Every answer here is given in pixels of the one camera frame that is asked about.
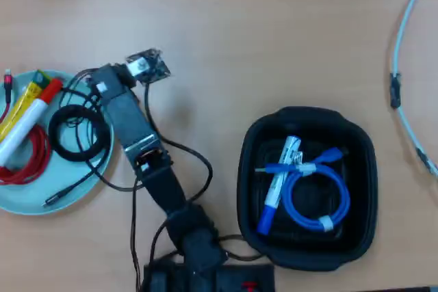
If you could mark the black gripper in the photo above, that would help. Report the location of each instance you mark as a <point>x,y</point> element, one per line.
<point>109,83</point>

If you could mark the white marker pen red cap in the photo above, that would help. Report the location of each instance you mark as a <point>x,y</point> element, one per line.
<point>27,121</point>

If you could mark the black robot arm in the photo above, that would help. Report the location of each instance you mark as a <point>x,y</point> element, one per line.
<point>133,124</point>

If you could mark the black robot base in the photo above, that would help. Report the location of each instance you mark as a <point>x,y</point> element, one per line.
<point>212,278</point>

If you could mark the light green bowl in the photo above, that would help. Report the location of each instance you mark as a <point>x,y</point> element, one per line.
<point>68,182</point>

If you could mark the white marker pen blue cap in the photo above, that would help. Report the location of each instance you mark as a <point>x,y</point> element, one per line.
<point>273,189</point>

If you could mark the yellow tube green cap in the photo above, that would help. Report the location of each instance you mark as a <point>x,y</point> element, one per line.
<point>20,104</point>

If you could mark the red clamp knob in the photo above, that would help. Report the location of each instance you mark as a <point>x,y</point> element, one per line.
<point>248,287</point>

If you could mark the black square container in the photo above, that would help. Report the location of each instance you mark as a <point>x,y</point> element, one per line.
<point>362,203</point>

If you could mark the small camera circuit board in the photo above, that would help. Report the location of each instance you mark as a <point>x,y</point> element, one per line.
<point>150,66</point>

